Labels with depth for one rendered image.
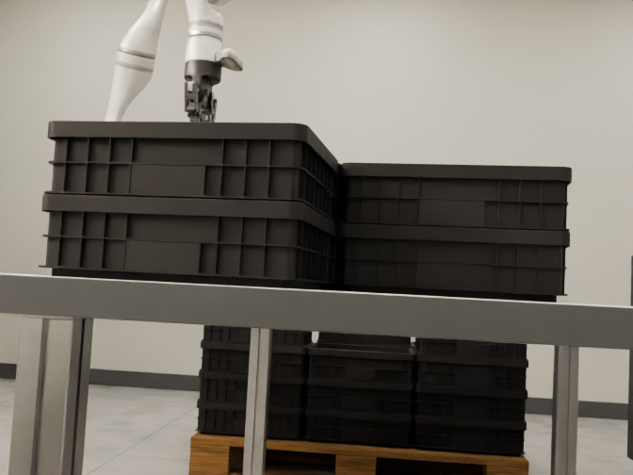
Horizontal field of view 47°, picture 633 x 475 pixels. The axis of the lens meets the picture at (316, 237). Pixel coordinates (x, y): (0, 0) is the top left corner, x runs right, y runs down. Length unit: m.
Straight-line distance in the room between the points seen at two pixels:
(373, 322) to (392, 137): 4.08
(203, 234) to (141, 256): 0.10
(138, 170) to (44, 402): 0.38
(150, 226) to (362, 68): 3.90
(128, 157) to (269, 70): 3.88
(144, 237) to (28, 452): 0.36
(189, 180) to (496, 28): 4.11
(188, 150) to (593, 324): 0.61
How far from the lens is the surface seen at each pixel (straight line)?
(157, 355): 4.90
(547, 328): 0.73
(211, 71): 1.50
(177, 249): 1.04
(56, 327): 0.84
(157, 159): 1.08
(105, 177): 1.11
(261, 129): 1.02
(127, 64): 1.84
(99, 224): 1.10
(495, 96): 4.88
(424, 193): 1.29
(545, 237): 1.28
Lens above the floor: 0.70
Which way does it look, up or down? 4 degrees up
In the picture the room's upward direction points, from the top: 3 degrees clockwise
